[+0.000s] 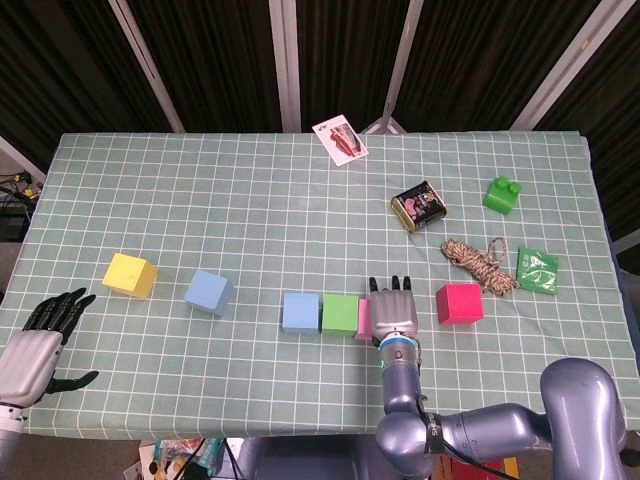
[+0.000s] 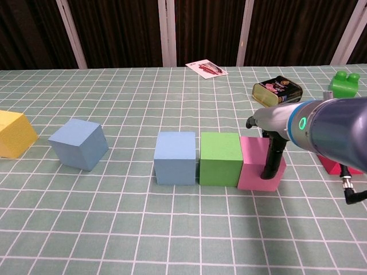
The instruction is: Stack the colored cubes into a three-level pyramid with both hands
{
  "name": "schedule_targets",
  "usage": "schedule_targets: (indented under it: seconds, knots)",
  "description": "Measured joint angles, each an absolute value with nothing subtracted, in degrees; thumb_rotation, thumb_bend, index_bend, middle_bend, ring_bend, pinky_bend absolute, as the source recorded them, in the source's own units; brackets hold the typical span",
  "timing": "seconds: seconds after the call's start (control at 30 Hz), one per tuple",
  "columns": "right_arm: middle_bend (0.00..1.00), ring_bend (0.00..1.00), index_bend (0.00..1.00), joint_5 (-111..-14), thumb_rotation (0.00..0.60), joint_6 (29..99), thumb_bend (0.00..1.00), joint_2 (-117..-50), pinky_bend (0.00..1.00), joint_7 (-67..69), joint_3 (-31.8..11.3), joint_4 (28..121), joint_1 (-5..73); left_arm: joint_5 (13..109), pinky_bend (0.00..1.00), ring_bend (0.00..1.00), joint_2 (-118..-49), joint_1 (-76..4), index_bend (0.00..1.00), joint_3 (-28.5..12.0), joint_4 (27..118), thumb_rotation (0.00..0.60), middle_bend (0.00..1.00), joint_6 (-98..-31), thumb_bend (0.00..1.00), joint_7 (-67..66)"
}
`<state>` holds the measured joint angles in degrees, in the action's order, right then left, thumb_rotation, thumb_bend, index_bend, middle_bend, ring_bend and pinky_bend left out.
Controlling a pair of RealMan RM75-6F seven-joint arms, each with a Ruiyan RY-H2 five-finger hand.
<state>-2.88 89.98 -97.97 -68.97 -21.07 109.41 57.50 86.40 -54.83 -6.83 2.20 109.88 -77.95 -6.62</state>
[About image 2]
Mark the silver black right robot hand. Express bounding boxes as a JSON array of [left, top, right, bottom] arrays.
[[245, 101, 298, 180]]

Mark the pink foam cube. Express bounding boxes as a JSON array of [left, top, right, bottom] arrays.
[[237, 136, 287, 192]]

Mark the green foam cube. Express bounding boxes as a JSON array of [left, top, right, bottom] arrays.
[[200, 132, 244, 187]]

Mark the light blue foam cube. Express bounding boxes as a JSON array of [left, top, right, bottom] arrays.
[[48, 118, 110, 172], [154, 131, 197, 186]]

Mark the black printed tin can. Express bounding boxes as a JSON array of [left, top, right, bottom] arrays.
[[252, 75, 304, 109]]

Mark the magenta red foam cube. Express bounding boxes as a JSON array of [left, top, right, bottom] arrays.
[[318, 154, 365, 175]]

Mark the green studded toy brick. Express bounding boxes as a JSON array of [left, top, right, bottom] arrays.
[[327, 71, 361, 100]]

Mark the white playing card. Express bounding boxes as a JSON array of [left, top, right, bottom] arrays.
[[185, 58, 229, 78]]

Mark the green checked tablecloth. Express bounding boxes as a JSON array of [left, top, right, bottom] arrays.
[[0, 65, 367, 275]]

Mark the dark brown pleated curtain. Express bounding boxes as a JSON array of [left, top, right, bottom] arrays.
[[0, 0, 367, 71]]

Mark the yellow foam cube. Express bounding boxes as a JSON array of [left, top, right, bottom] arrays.
[[0, 109, 38, 159]]

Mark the white frame post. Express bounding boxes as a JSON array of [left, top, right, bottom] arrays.
[[56, 0, 88, 69], [329, 0, 367, 65], [236, 0, 256, 66], [157, 0, 177, 67]]

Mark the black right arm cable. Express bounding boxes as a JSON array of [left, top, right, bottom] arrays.
[[338, 163, 367, 205]]

